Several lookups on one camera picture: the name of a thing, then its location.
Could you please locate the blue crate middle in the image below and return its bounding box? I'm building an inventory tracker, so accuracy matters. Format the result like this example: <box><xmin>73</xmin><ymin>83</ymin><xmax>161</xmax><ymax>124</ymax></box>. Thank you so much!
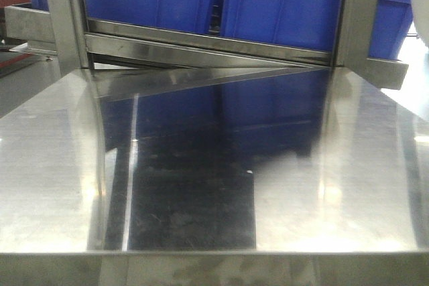
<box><xmin>220</xmin><ymin>0</ymin><xmax>341</xmax><ymax>52</ymax></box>

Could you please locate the steel shelf frame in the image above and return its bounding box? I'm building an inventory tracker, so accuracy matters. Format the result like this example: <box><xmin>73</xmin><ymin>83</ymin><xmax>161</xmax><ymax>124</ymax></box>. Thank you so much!
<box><xmin>5</xmin><ymin>0</ymin><xmax>408</xmax><ymax>89</ymax></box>

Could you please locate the blue crate right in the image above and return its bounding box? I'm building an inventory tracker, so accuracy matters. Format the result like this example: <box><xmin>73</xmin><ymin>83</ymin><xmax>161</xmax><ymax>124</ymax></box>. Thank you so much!
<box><xmin>369</xmin><ymin>0</ymin><xmax>413</xmax><ymax>60</ymax></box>

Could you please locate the white plastic bin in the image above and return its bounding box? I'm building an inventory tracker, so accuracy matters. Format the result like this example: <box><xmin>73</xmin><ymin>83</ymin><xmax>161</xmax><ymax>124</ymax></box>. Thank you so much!
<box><xmin>411</xmin><ymin>0</ymin><xmax>428</xmax><ymax>47</ymax></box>

